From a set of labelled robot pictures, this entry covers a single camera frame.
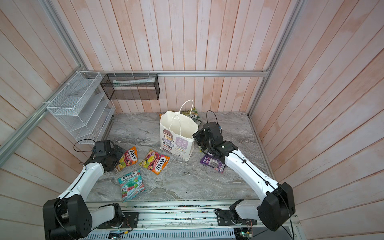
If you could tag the black mesh wall basket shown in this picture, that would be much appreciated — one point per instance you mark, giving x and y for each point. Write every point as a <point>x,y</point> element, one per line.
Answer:
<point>118,87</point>

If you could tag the white paper bag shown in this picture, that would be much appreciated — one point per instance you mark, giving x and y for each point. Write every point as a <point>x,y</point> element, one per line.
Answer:
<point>176,132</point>

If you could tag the purple Fox's berries bag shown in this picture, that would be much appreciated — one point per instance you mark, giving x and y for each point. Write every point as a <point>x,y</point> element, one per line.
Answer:
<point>217,165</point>

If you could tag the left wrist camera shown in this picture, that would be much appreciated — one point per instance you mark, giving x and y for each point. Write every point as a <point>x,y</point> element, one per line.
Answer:
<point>102,148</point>

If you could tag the orange Fox's candy bag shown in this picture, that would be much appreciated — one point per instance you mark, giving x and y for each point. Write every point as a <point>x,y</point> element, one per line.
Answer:
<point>154,162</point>

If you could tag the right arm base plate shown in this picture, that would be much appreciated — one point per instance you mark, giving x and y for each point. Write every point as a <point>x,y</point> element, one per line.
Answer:
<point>228,219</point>

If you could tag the teal Fox's candy bag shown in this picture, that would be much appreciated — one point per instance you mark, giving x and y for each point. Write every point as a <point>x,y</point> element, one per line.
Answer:
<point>131,185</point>

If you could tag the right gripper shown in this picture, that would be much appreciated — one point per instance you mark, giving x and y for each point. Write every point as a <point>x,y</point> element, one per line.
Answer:
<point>197,135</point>

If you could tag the red yellow candy bag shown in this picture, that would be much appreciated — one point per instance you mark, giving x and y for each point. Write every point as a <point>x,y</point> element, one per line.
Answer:
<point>129,158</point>

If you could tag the white wire mesh shelf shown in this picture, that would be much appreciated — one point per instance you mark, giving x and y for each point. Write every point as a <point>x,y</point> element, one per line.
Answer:
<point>83,110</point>

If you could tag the green Fox's candy bag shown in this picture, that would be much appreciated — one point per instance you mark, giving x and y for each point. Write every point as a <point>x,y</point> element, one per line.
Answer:
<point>193,114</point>

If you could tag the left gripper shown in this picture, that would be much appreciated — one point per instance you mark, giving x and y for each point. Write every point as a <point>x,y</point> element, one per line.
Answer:
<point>119,153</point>

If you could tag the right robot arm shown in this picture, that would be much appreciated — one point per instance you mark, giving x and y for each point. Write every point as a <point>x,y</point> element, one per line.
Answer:
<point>277,200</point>

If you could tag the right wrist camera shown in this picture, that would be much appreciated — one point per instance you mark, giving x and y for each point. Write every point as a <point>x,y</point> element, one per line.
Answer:
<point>213,127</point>

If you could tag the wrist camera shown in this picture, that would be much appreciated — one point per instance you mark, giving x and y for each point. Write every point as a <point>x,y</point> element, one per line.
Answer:
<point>102,148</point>
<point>213,127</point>

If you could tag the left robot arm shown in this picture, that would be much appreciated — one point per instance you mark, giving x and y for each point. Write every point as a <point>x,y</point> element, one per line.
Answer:
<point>67,217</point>

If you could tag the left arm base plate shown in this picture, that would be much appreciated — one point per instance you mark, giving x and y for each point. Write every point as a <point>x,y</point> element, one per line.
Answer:
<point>125,220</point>

